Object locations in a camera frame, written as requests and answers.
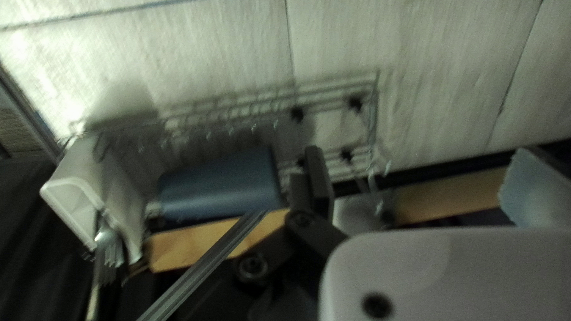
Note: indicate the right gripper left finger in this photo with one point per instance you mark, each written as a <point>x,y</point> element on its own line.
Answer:
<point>314,191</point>

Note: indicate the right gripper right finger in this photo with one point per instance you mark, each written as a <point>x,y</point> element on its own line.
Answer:
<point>539,191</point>

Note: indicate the black spoon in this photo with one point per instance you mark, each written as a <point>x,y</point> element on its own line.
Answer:
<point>105,236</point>

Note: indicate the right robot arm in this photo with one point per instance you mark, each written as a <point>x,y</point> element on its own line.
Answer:
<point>357,212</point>

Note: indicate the dark blue cup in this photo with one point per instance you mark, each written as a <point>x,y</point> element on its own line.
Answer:
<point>223,185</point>

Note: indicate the white cutlery holder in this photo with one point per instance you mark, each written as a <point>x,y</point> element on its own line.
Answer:
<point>76,196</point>

